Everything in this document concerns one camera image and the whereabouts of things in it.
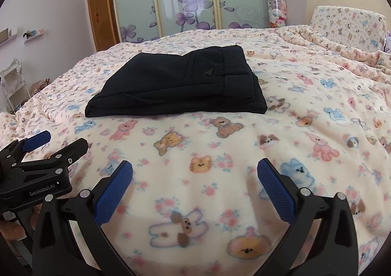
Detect printed animal blanket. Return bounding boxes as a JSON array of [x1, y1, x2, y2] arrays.
[[0, 24, 391, 276]]

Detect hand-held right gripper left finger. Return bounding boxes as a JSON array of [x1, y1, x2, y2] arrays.
[[32, 160, 134, 276]]

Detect black pants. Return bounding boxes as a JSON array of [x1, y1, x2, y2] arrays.
[[85, 44, 268, 118]]

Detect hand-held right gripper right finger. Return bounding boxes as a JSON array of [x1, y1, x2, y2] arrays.
[[257, 158, 359, 276]]

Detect clear tube of plush toys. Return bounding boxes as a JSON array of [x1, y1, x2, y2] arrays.
[[266, 0, 288, 29]]

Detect person's left hand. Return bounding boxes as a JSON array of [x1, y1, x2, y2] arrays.
[[0, 219, 26, 241]]

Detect white metal rack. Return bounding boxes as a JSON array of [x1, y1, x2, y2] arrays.
[[0, 58, 32, 113]]

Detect wooden door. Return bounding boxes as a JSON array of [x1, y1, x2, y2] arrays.
[[86, 0, 117, 52]]

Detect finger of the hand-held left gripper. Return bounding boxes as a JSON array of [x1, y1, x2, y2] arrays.
[[47, 138, 89, 170], [0, 130, 52, 170]]

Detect printed pillow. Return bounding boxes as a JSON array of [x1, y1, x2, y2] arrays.
[[309, 6, 387, 52]]

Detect wall shelf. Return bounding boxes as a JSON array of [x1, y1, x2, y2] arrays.
[[22, 28, 45, 42], [0, 28, 18, 47]]

